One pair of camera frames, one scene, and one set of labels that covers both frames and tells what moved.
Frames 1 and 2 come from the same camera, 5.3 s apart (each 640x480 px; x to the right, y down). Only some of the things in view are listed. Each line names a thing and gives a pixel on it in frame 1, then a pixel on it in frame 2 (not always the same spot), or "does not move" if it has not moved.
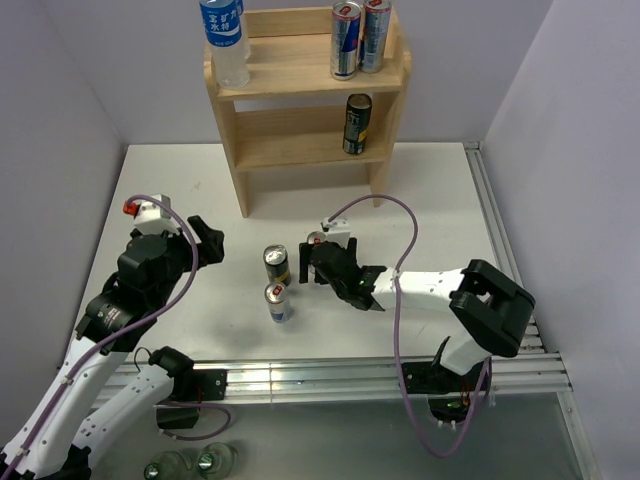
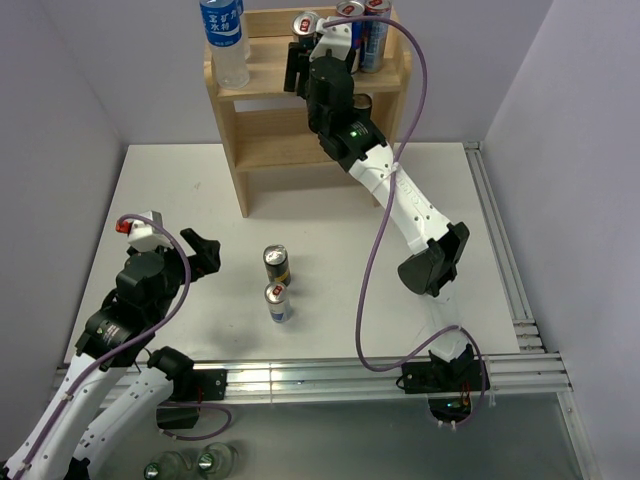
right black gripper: [305, 249] -> [297, 62]
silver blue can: [315, 238] -> [304, 25]
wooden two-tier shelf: [291, 113] does not move
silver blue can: [375, 35] does not move
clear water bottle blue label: [224, 29] does not move
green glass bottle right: [217, 460] does not move
